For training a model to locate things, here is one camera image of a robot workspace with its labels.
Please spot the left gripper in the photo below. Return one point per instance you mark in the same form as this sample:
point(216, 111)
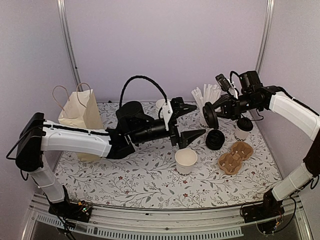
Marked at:
point(187, 137)

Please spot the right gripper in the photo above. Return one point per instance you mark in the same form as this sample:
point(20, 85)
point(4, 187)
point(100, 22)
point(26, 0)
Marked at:
point(230, 107)

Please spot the stack of black lids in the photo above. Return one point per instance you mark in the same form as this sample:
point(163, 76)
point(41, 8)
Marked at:
point(215, 139)

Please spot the stack of white paper cups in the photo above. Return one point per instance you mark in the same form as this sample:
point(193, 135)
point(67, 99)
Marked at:
point(158, 107)

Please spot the white paper cup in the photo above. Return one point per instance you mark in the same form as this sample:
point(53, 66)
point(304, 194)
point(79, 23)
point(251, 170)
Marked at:
point(185, 160)
point(240, 135)

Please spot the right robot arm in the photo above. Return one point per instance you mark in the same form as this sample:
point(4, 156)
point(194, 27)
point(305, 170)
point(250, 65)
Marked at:
point(253, 95)

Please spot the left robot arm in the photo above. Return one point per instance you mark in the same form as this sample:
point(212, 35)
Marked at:
point(133, 127)

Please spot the white cup holding straws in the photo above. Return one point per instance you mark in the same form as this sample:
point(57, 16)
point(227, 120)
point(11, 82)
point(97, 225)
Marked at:
point(203, 122)

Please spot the bundle of wrapped white straws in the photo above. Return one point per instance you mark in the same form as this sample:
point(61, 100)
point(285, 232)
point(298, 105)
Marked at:
point(210, 93)

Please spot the floral table mat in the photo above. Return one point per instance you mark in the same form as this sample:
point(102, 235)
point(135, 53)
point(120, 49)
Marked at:
point(149, 179)

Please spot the brown cardboard cup carrier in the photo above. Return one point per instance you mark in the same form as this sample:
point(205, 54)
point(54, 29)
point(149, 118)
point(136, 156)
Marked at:
point(231, 162)

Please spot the kraft paper bag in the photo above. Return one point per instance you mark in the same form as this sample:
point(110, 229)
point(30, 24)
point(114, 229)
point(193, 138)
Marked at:
point(81, 109)

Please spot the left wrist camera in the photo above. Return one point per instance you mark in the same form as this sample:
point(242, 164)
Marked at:
point(167, 112)

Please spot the aluminium front rail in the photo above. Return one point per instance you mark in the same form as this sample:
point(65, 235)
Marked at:
point(124, 223)

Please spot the right aluminium frame post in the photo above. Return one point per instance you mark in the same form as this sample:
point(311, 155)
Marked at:
point(270, 4)

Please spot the aluminium frame post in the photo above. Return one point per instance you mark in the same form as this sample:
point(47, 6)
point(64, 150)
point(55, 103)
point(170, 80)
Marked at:
point(61, 6)
point(270, 4)

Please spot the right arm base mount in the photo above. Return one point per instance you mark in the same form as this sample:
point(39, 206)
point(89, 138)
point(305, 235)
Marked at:
point(262, 215)

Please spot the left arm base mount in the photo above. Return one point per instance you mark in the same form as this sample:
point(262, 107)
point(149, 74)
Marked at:
point(80, 211)

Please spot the left aluminium frame post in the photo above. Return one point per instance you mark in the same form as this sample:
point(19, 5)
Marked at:
point(61, 6)

